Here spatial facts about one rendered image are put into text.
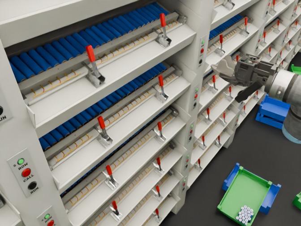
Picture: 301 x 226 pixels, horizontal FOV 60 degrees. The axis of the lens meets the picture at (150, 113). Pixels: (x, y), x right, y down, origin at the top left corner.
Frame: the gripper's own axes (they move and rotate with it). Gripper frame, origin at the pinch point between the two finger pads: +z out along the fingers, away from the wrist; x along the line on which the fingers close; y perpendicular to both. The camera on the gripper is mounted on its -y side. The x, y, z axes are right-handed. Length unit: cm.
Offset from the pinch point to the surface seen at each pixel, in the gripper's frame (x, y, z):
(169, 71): 7.3, -3.0, 14.0
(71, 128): 50, -3, 17
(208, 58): -17.3, -6.8, 10.9
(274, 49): -138, -47, 11
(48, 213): 66, -13, 7
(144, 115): 28.1, -7.9, 8.5
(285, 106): -136, -92, -12
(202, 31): -2.0, 11.0, 7.3
